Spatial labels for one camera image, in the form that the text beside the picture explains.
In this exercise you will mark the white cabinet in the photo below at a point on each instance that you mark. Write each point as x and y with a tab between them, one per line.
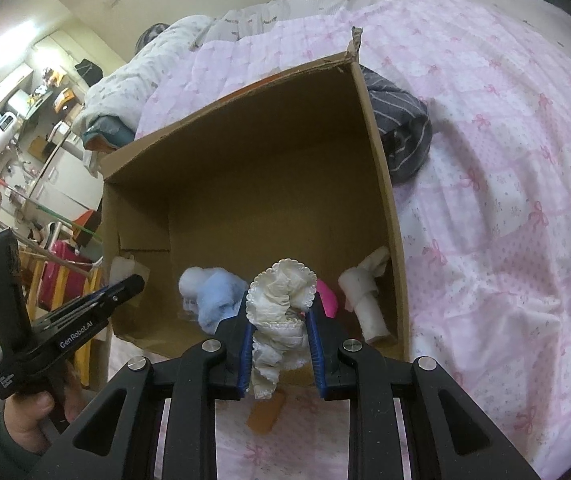
65	185

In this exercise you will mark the blue plush toy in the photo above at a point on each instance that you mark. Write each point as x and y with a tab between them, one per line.
215	295

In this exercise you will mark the cardboard box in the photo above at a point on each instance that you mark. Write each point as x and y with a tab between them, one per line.
265	185

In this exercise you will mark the magenta and yellow rack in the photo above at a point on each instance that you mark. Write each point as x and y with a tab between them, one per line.
57	275

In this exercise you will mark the dark grey cushion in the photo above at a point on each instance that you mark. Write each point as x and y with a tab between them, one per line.
151	37

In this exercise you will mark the beige lace scrunchie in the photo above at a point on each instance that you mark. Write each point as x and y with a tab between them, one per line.
280	310

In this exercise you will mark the teal folded blanket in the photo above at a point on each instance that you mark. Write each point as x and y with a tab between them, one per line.
107	135

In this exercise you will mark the white floral comforter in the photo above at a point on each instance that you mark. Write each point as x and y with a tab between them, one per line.
165	60

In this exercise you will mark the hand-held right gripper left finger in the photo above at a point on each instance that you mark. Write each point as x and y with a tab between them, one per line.
245	350

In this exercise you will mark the red and black box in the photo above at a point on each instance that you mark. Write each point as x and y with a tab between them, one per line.
87	222

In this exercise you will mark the white socks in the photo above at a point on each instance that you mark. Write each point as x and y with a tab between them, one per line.
365	300

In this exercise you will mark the dark striped cloth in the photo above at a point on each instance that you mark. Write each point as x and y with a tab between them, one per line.
400	125

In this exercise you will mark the person's left hand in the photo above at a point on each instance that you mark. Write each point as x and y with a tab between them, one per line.
35	415

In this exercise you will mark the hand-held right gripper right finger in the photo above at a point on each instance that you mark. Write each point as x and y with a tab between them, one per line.
315	355

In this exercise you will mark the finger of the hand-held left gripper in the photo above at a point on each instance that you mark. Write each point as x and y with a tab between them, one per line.
115	292

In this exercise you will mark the pink plush toy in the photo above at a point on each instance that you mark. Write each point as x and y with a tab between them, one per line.
326	300

